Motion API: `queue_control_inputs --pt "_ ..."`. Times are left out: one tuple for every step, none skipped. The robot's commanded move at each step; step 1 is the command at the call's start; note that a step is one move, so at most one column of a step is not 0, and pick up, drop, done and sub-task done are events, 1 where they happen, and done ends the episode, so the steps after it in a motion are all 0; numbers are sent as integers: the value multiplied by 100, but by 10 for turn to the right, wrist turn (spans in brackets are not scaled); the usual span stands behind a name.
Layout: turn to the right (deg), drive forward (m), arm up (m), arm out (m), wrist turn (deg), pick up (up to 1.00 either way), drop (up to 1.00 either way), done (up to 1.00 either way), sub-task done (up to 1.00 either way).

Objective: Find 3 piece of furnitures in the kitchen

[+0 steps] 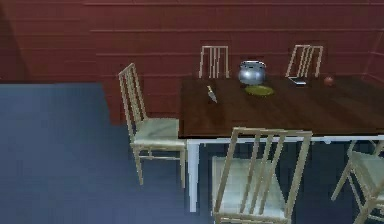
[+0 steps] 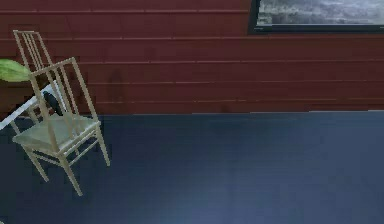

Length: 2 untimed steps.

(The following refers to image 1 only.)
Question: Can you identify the silver knife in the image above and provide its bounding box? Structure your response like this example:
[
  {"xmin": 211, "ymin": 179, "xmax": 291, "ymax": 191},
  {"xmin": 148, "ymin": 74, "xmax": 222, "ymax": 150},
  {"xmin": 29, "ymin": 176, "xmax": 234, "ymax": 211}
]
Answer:
[{"xmin": 206, "ymin": 85, "xmax": 219, "ymax": 104}]

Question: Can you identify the pale wooden chair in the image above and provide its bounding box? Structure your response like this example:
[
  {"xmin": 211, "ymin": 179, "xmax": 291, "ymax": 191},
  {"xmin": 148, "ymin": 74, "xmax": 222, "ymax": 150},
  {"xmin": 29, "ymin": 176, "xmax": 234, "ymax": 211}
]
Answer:
[
  {"xmin": 211, "ymin": 126, "xmax": 314, "ymax": 224},
  {"xmin": 330, "ymin": 139, "xmax": 384, "ymax": 224},
  {"xmin": 285, "ymin": 44, "xmax": 324, "ymax": 79},
  {"xmin": 118, "ymin": 62, "xmax": 187, "ymax": 189},
  {"xmin": 198, "ymin": 45, "xmax": 230, "ymax": 80}
]

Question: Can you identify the green round plate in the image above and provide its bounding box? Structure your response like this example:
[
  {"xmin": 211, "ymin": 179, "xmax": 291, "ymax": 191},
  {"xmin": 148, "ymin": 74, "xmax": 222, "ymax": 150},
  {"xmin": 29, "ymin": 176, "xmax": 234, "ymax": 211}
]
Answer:
[{"xmin": 244, "ymin": 85, "xmax": 275, "ymax": 97}]

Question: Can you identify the silver round pot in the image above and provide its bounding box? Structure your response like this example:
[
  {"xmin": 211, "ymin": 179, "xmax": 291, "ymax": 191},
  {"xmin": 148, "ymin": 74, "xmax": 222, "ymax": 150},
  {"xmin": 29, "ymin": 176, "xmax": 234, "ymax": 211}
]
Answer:
[{"xmin": 237, "ymin": 60, "xmax": 267, "ymax": 86}]

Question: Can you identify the dark wood dining table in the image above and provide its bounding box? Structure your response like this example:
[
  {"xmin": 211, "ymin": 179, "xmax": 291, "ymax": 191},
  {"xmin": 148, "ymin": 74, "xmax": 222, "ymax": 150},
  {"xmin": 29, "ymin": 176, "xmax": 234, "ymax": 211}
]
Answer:
[{"xmin": 178, "ymin": 75, "xmax": 384, "ymax": 213}]

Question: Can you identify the grey flat phone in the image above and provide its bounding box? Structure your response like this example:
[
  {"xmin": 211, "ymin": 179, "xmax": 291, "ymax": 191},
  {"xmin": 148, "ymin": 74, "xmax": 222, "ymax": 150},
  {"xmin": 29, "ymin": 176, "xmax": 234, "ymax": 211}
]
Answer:
[{"xmin": 287, "ymin": 76, "xmax": 308, "ymax": 86}]

